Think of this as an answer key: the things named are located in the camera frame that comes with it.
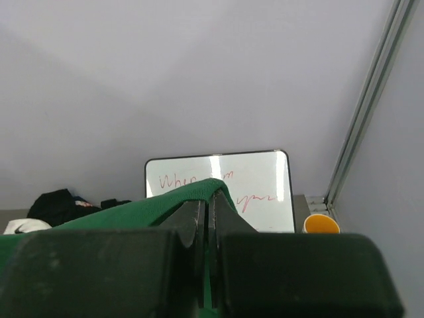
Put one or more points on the white t-shirt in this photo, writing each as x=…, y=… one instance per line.
x=20, y=226

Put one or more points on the black t-shirt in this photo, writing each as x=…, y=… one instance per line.
x=59, y=207

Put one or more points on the green t-shirt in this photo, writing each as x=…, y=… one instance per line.
x=140, y=215

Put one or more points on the white mug orange inside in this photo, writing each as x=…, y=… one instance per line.
x=320, y=224

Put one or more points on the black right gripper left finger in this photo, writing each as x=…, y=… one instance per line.
x=151, y=272

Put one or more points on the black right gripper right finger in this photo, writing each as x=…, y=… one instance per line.
x=255, y=274

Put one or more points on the white dry-erase board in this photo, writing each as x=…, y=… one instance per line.
x=259, y=183

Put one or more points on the aluminium rail right side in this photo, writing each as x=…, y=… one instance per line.
x=318, y=205

